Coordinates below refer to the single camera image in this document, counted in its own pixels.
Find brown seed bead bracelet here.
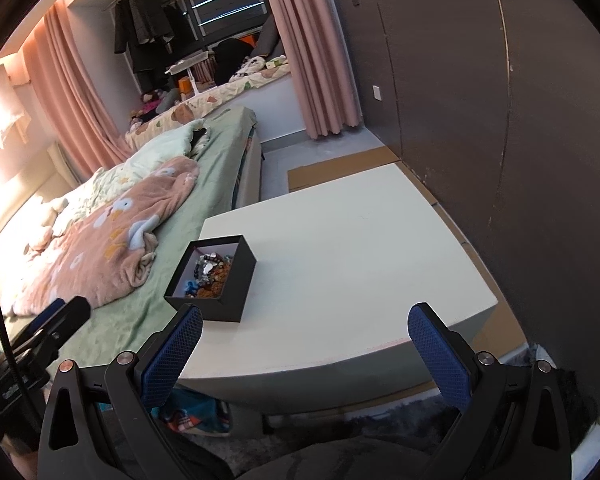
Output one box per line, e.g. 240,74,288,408
194,263,234,300

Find silver ball chain necklace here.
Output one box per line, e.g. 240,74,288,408
194,251,232,281

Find black jewelry box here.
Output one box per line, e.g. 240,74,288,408
163,235,257,323

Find flat cardboard sheet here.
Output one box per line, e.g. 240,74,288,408
285,145,529,411

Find pink fleece blanket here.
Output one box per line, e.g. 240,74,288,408
7,156,200,316

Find green sheeted bed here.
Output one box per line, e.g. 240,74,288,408
0,105,257,365

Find light green quilt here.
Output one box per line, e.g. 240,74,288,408
23,119,209,257

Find floral window seat cushion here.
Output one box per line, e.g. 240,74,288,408
124,55,290,152

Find pink curtain by window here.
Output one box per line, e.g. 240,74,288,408
22,0,131,178

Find dark brown wardrobe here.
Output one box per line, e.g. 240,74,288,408
335,0,600,367

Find hanging dark clothes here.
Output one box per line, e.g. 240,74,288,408
114,0,197,93

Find pink curtain by wardrobe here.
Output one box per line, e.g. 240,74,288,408
268,0,361,139

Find black cable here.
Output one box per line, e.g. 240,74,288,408
0,236,27,411

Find white wall switch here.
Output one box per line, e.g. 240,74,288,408
372,85,382,101

